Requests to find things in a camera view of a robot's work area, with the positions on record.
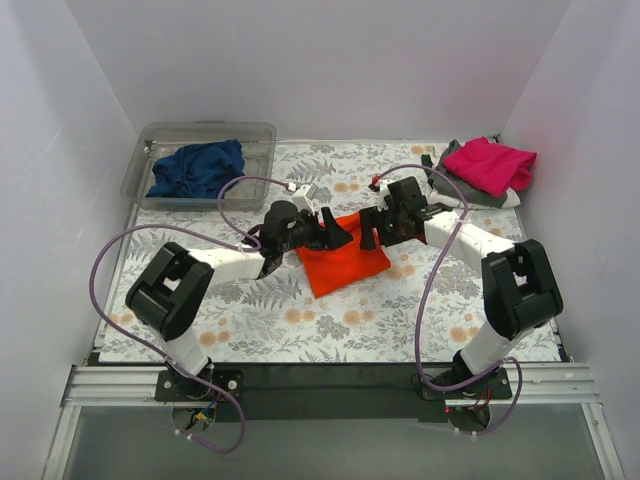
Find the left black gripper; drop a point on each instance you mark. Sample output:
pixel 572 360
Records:
pixel 317 231

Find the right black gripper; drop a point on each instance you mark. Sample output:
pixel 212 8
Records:
pixel 376 225

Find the orange t shirt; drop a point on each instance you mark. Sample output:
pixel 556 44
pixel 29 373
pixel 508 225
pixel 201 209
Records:
pixel 328 271

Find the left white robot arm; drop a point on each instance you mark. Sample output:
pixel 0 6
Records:
pixel 167 296

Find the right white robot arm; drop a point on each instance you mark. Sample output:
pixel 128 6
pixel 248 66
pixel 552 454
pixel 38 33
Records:
pixel 520 292

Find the floral table mat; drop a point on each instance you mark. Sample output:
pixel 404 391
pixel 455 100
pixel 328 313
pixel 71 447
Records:
pixel 421 307

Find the dark green folded shirt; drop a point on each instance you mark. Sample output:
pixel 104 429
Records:
pixel 428 163

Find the grey folded t shirt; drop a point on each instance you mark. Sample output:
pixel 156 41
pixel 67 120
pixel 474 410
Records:
pixel 446 181

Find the pink folded t shirt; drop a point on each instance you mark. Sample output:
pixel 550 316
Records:
pixel 492 167

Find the white folded shirt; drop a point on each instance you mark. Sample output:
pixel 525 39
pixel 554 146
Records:
pixel 477 201

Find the blue t shirt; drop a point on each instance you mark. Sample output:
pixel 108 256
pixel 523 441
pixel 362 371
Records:
pixel 197 171

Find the clear plastic bin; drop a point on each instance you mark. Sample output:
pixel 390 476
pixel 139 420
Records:
pixel 161 139

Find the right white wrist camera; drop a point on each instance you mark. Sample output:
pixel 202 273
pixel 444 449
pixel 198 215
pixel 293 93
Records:
pixel 380 186

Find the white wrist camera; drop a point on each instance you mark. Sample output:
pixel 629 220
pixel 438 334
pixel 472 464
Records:
pixel 380 186
pixel 302 196

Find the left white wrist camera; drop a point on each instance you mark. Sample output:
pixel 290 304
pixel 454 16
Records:
pixel 302 196

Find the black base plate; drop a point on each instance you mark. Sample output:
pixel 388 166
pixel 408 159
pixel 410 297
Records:
pixel 337 391

